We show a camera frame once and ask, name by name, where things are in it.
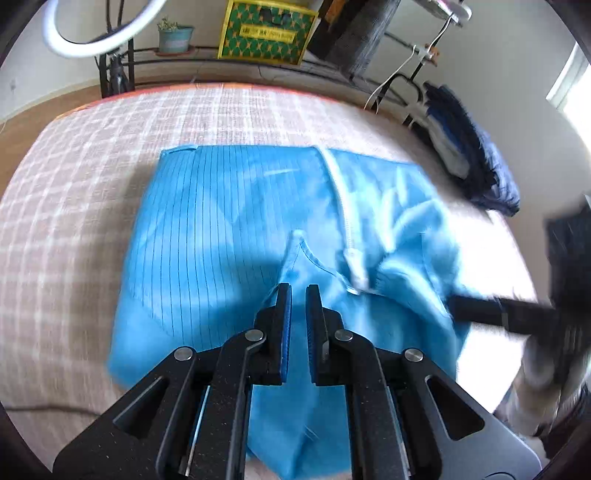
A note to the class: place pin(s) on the person's right forearm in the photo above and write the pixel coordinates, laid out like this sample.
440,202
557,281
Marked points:
570,434

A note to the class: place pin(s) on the person's right hand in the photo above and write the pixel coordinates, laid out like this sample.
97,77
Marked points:
540,392

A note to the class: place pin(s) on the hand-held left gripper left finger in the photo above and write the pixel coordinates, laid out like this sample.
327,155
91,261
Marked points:
286,323

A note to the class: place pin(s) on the grey plaid coat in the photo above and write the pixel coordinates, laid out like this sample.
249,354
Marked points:
364,37

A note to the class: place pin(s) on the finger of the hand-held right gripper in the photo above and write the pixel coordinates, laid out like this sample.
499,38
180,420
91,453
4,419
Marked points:
489,310

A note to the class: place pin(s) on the yellow green crate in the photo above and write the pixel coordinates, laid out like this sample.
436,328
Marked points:
263,32

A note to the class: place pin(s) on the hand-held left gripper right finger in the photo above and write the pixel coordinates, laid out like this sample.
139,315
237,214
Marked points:
313,323

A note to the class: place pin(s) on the window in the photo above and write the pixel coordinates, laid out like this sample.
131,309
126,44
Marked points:
577,101

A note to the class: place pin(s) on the black metal clothes rack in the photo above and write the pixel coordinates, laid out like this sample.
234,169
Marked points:
207,60

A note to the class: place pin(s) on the navy quilted jacket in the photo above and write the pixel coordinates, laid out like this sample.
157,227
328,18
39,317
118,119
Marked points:
489,175

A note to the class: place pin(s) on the small potted plant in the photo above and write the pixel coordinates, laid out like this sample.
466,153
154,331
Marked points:
175,39

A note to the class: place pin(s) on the orange bed sheet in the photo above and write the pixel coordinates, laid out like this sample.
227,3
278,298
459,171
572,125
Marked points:
87,107

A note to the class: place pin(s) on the beige checked blanket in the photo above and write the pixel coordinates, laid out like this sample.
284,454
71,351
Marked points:
69,207

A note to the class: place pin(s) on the light blue jacket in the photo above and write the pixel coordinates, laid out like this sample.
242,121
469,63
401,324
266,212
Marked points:
207,221

